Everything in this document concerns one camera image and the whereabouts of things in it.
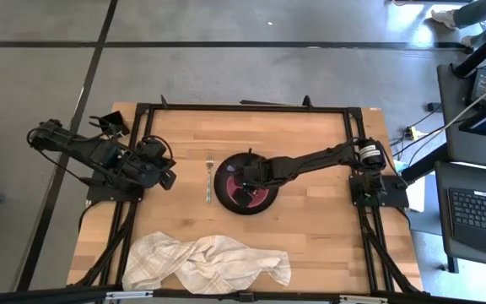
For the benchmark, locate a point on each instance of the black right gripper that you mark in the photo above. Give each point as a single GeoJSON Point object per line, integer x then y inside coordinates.
{"type": "Point", "coordinates": [253, 173]}

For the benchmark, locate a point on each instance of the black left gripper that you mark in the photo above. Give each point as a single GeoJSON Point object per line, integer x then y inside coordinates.
{"type": "Point", "coordinates": [150, 164]}

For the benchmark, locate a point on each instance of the black plate with pink centre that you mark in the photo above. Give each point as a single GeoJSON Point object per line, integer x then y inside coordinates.
{"type": "Point", "coordinates": [264, 202]}

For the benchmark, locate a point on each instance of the silver metal fork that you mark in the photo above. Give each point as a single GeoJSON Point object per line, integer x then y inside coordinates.
{"type": "Point", "coordinates": [209, 177]}

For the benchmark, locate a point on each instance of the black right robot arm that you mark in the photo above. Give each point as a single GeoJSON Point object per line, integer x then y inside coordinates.
{"type": "Point", "coordinates": [310, 162]}

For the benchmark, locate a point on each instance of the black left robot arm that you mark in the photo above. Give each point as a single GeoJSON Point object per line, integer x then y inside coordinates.
{"type": "Point", "coordinates": [78, 145]}

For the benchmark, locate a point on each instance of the white checkered cloth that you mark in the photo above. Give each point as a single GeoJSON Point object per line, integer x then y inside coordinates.
{"type": "Point", "coordinates": [217, 266]}

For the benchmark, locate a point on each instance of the white paper sheet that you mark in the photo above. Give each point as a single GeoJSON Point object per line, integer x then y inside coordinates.
{"type": "Point", "coordinates": [416, 194]}

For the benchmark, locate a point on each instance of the yellow power plug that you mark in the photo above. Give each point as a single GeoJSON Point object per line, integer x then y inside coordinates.
{"type": "Point", "coordinates": [412, 133]}

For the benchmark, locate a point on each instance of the black desk leg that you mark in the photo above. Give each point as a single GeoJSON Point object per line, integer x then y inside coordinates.
{"type": "Point", "coordinates": [485, 48]}
{"type": "Point", "coordinates": [424, 164]}

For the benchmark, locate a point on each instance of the grey desk top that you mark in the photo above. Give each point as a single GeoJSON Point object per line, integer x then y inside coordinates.
{"type": "Point", "coordinates": [443, 236]}
{"type": "Point", "coordinates": [454, 126]}

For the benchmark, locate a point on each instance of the black keyboard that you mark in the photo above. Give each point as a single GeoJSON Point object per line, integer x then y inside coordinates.
{"type": "Point", "coordinates": [479, 219]}

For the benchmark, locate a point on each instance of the black power adapter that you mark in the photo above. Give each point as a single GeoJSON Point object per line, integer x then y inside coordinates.
{"type": "Point", "coordinates": [482, 86]}

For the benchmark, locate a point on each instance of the person's white shoe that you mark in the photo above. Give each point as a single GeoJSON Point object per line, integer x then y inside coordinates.
{"type": "Point", "coordinates": [443, 17]}

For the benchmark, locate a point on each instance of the person's leg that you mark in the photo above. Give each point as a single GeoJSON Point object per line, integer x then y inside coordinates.
{"type": "Point", "coordinates": [477, 12]}

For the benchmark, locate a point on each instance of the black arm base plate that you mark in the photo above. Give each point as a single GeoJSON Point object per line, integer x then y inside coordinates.
{"type": "Point", "coordinates": [112, 195]}
{"type": "Point", "coordinates": [392, 196]}

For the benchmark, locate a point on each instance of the black open bracket box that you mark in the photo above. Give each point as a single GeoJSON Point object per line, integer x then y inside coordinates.
{"type": "Point", "coordinates": [116, 120]}

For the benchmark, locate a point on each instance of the black metal table frame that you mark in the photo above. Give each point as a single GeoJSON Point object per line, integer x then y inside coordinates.
{"type": "Point", "coordinates": [247, 108]}

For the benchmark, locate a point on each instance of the silver aluminium rail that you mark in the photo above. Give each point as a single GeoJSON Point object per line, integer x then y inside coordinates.
{"type": "Point", "coordinates": [129, 295]}
{"type": "Point", "coordinates": [363, 300]}

